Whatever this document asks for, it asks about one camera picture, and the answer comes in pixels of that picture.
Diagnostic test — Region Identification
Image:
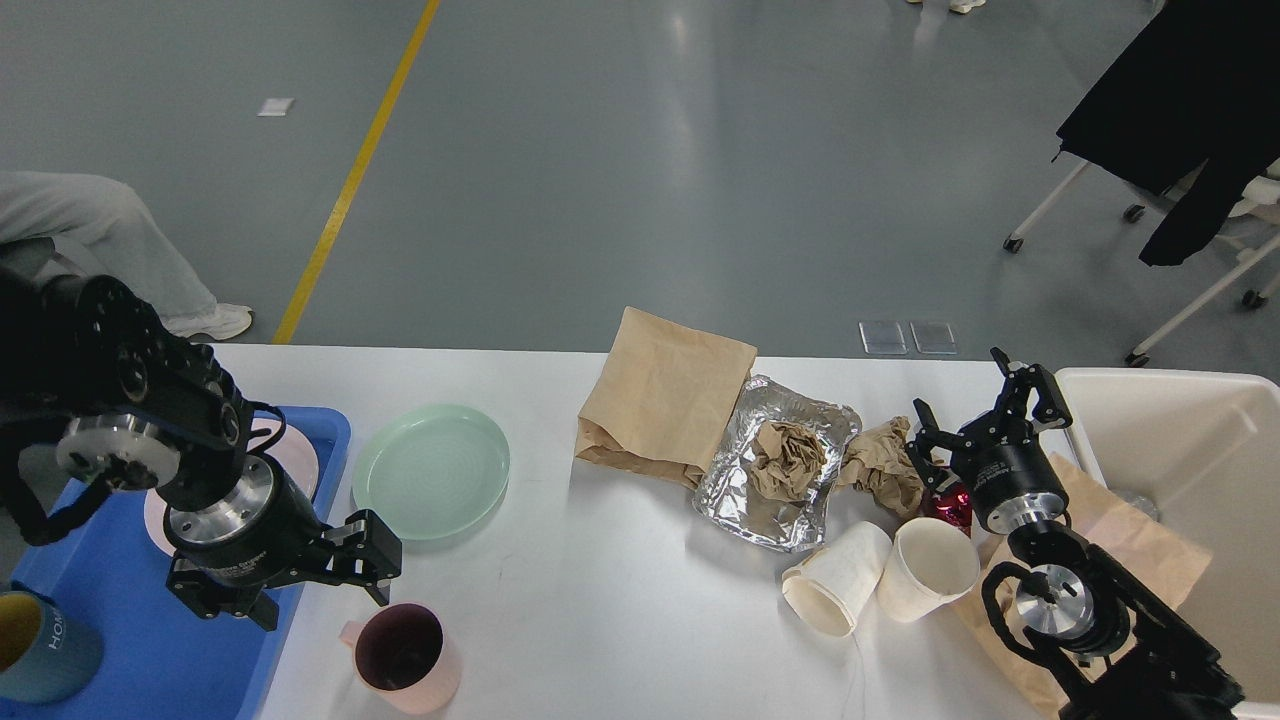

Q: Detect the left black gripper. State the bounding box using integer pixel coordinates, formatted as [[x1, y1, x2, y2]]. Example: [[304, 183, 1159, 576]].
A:
[[164, 454, 403, 632]]

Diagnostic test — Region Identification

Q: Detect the white rolling chair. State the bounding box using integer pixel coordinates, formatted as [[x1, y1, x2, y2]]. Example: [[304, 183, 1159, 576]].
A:
[[1004, 158, 1280, 369]]

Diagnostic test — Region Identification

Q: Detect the upright white paper cup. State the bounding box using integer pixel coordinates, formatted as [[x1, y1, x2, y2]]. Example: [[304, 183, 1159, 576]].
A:
[[876, 518, 980, 623]]

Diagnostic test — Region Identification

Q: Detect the pink plate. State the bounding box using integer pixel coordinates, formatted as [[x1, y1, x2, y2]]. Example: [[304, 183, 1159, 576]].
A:
[[143, 416, 320, 556]]

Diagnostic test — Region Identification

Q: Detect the white plastic bin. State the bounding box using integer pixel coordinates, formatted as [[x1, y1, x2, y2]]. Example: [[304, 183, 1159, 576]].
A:
[[1056, 368, 1279, 719]]

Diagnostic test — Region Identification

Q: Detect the person in grey trousers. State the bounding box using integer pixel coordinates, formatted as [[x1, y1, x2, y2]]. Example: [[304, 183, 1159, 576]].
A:
[[1, 170, 218, 316]]

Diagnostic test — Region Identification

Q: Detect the red foil wrapper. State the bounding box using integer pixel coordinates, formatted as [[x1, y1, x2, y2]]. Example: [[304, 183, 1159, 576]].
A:
[[919, 480, 973, 537]]

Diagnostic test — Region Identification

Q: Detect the pink mug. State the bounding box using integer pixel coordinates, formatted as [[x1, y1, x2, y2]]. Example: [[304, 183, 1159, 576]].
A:
[[338, 602, 462, 716]]

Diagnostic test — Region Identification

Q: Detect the brown paper bag centre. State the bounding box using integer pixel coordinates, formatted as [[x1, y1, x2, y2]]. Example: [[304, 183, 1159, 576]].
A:
[[573, 307, 758, 489]]

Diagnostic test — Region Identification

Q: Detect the light green plate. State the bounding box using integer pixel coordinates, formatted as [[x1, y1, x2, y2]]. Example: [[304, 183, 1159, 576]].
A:
[[352, 404, 511, 541]]

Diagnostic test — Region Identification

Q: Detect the brown paper bag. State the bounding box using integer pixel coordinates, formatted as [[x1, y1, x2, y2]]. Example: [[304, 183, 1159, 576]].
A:
[[952, 454, 1212, 719], [573, 307, 758, 489]]

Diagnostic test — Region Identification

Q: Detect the brown paper bag right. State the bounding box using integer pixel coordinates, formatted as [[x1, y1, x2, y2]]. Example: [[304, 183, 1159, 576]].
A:
[[952, 454, 1212, 719]]

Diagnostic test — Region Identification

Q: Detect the black jacket on chair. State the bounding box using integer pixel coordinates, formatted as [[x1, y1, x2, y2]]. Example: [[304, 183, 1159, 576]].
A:
[[1057, 1, 1279, 266]]

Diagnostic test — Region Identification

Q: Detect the crumpled brown paper in tray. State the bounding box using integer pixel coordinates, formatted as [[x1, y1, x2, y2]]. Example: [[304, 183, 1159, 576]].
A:
[[748, 421, 826, 503]]

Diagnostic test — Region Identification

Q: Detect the white sneaker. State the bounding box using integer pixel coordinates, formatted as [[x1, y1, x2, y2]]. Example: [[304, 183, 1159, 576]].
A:
[[161, 304, 255, 342]]

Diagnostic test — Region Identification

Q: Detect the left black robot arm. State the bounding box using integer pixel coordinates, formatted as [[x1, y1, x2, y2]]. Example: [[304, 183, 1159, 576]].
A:
[[1, 268, 403, 632]]

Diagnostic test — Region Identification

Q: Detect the crumpled brown paper ball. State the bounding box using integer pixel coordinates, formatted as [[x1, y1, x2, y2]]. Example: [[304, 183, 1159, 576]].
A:
[[835, 416, 924, 519]]

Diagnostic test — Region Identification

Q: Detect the blue plastic tray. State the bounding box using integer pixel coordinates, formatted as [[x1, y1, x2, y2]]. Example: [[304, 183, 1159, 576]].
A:
[[0, 404, 353, 720]]

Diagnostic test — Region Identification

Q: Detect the lying white paper cup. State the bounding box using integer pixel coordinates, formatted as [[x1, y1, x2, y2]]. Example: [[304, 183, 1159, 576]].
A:
[[781, 521, 891, 637]]

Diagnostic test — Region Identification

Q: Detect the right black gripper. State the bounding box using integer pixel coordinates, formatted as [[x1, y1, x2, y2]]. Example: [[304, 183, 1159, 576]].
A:
[[905, 347, 1074, 536]]

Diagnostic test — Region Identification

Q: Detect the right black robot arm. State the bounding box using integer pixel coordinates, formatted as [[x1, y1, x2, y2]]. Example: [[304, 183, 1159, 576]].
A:
[[906, 347, 1245, 719]]

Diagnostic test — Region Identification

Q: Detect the blue yellow mug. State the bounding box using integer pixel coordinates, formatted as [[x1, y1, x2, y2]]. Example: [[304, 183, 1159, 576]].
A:
[[1, 591, 104, 705]]

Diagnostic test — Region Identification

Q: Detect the aluminium foil tray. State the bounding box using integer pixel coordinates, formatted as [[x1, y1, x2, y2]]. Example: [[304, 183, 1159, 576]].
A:
[[692, 375, 861, 553]]

